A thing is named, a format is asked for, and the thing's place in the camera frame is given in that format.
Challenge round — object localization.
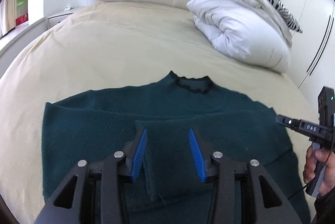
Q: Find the white folded duvet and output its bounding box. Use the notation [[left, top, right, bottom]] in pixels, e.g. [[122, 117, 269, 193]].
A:
[[187, 0, 292, 73]]

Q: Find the red storage box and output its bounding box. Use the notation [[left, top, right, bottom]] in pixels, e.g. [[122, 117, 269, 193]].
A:
[[15, 13, 28, 26]]

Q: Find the green plastic container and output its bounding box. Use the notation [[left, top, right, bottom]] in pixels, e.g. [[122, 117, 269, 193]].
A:
[[17, 0, 26, 7]]

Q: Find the beige bed sheet mattress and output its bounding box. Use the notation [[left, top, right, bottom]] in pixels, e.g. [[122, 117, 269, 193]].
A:
[[1, 2, 317, 223]]

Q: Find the beige curtain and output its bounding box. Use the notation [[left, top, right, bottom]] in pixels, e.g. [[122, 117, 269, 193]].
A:
[[1, 0, 15, 37]]

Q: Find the dark green knit sweater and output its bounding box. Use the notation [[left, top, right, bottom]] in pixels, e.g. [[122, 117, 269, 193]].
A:
[[41, 73, 311, 223]]

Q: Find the white bedside table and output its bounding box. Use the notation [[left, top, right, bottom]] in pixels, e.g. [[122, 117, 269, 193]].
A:
[[46, 8, 80, 29]]

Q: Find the person's right hand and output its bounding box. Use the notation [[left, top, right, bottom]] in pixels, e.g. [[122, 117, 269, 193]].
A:
[[303, 146, 335, 197]]

